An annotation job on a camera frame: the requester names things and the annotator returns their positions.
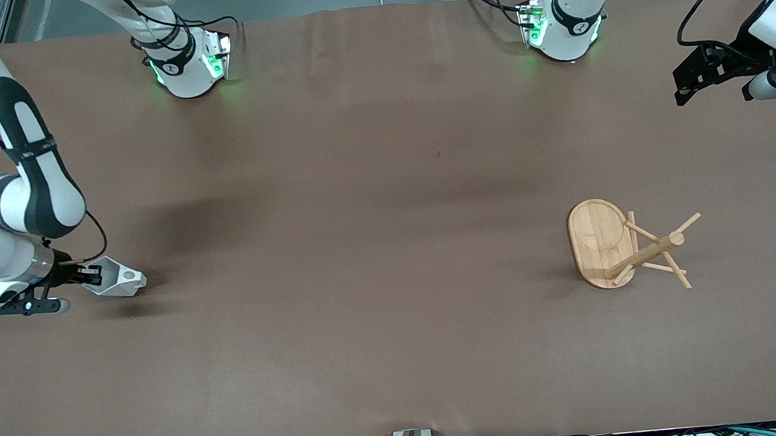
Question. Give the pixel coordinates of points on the table cover sheet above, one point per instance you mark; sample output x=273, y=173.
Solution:
x=365, y=283

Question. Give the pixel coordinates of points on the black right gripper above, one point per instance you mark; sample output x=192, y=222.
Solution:
x=67, y=274

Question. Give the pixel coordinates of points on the wooden cup rack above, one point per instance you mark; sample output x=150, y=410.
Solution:
x=594, y=242

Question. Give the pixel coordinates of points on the aluminium frame post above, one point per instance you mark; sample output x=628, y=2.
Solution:
x=9, y=19

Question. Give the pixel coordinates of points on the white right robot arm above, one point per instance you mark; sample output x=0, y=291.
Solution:
x=42, y=199

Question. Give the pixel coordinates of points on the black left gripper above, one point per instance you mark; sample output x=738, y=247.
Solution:
x=741, y=54

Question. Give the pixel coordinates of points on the white cup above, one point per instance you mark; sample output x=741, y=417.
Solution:
x=116, y=280

